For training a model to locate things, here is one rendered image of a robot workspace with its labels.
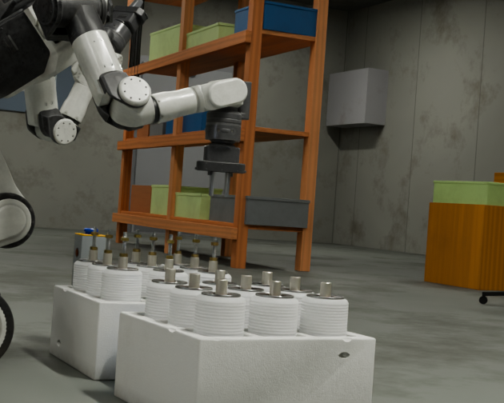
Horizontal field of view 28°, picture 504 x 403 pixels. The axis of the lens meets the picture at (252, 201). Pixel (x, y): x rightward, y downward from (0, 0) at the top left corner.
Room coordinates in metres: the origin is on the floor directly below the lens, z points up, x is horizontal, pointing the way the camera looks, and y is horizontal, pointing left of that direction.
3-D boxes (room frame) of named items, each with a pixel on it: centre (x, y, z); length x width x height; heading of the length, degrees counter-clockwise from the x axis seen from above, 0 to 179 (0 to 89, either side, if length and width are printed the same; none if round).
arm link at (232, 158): (2.50, 0.08, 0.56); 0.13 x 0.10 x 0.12; 99
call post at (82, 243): (2.78, 0.44, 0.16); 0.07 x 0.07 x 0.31; 26
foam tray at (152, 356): (2.06, 0.00, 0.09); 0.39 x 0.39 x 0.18; 29
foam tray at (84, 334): (2.55, 0.24, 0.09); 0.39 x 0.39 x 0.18; 26
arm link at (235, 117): (2.51, 0.08, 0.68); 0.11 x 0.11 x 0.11; 30
